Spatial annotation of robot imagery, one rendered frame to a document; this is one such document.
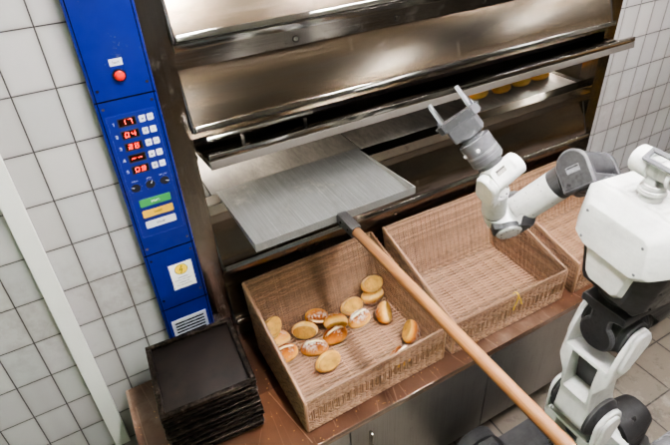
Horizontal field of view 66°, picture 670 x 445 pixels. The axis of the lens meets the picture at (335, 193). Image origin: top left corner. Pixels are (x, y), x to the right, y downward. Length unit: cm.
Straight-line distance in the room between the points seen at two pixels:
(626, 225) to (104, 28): 131
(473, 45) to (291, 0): 74
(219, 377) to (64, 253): 58
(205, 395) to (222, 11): 108
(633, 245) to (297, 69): 103
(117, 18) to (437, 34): 104
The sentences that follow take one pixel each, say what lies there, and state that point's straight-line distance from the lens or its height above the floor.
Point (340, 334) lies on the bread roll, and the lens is 196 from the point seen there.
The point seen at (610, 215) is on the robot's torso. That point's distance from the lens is 137.
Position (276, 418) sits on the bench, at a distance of 183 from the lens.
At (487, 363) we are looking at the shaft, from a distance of 117.
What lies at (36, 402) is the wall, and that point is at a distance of 205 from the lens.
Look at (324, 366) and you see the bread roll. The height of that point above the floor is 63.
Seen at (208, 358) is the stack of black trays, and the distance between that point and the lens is 174.
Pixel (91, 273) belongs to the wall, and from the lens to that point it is 174.
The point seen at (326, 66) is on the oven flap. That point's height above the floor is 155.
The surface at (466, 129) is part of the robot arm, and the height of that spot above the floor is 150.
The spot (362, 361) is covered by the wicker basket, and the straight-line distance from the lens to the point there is 193.
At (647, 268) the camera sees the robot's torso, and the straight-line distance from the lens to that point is 135.
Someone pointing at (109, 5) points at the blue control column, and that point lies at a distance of 141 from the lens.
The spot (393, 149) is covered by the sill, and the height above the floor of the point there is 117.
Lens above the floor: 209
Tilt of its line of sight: 33 degrees down
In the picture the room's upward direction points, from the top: 3 degrees counter-clockwise
